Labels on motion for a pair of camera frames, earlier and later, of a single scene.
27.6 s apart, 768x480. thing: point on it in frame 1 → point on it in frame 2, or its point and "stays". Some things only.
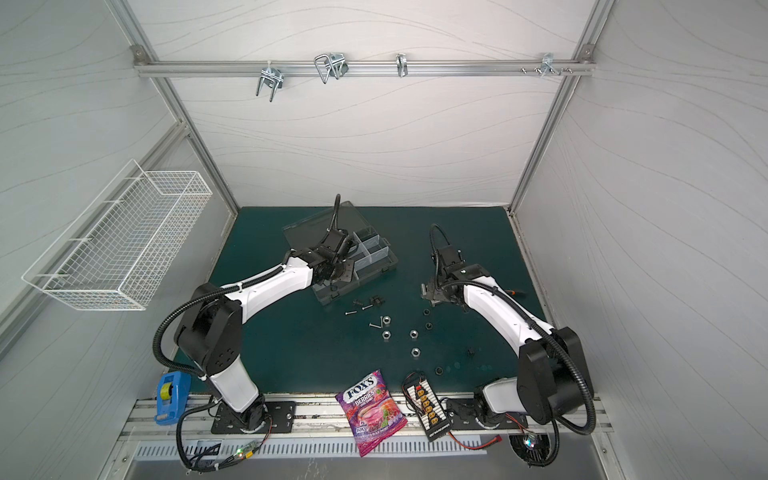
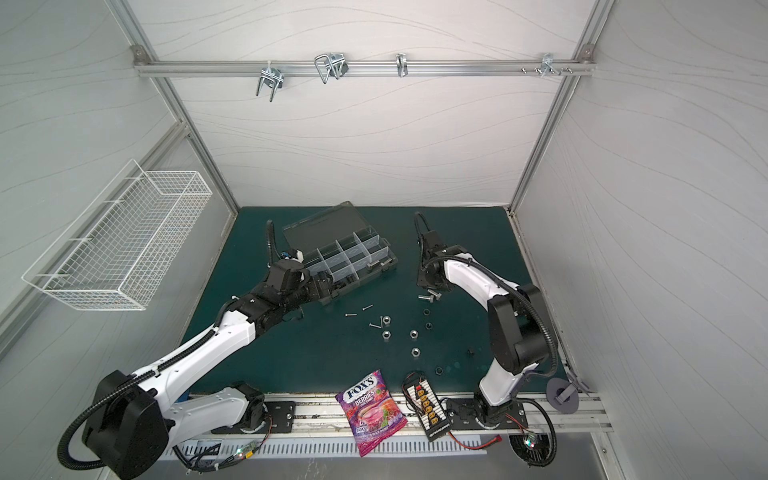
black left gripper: x=349 y=271 → x=326 y=285
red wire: x=496 y=439 stays
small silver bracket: x=402 y=66 stays
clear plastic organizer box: x=374 y=255 stays
